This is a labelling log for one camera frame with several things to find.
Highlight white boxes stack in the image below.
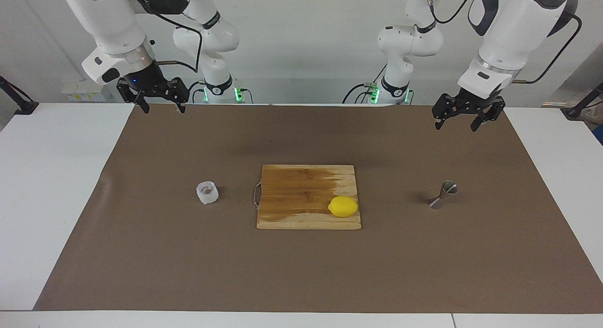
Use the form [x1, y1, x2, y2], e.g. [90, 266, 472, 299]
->
[61, 81, 105, 102]

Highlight black left base cables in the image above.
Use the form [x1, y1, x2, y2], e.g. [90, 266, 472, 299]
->
[342, 64, 391, 104]

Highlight steel double jigger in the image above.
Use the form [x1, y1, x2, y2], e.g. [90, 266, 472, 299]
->
[429, 180, 458, 211]

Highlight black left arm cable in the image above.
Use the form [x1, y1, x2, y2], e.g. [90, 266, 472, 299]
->
[511, 10, 583, 84]

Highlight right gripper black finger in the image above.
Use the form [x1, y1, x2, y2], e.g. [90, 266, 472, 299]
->
[116, 79, 150, 114]
[163, 77, 190, 114]

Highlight black right base cables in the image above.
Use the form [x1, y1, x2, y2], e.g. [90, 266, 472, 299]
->
[188, 81, 208, 104]

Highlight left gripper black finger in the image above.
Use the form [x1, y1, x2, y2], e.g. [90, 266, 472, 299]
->
[432, 93, 461, 131]
[470, 97, 506, 132]

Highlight wooden cutting board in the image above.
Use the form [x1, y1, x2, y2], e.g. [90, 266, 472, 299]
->
[253, 164, 362, 230]

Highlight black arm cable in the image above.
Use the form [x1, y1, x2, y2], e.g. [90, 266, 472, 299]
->
[511, 10, 583, 84]
[130, 0, 204, 74]

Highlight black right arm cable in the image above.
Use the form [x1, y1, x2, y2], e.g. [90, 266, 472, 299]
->
[130, 0, 204, 74]

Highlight brown paper table mat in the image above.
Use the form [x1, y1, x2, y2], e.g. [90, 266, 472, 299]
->
[34, 103, 603, 314]

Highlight black clamp stand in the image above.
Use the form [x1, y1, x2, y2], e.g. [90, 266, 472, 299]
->
[561, 82, 603, 120]
[0, 76, 39, 115]

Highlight yellow lemon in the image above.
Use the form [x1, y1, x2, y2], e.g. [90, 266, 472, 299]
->
[328, 196, 359, 218]

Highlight black base cables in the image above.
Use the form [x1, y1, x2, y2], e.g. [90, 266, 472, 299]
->
[188, 81, 208, 104]
[342, 64, 391, 104]

